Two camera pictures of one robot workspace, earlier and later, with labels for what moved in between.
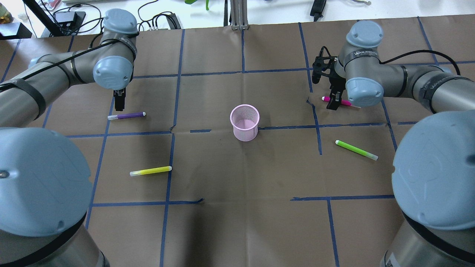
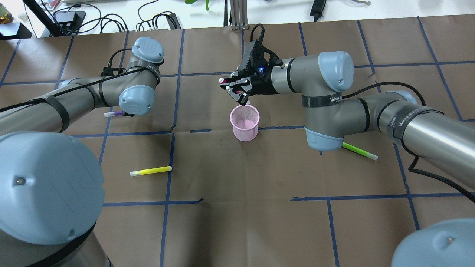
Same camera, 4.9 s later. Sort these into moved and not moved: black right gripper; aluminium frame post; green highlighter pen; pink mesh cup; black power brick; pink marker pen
Moved: pink marker pen; black right gripper
Not moved: aluminium frame post; pink mesh cup; green highlighter pen; black power brick
